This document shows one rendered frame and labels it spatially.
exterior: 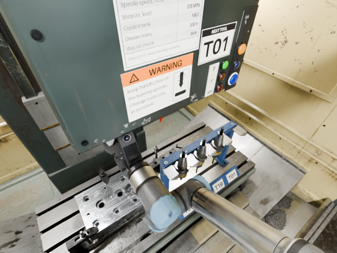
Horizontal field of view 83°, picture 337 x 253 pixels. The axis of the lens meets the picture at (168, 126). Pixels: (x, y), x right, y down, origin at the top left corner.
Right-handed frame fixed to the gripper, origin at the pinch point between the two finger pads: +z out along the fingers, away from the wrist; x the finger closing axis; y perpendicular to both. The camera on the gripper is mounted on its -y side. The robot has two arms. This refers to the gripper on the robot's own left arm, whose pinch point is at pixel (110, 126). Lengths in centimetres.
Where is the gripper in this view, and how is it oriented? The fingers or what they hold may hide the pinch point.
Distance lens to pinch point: 67.0
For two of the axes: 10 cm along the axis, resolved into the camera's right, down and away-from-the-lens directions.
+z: -5.7, -6.1, 5.5
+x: 8.2, -3.9, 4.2
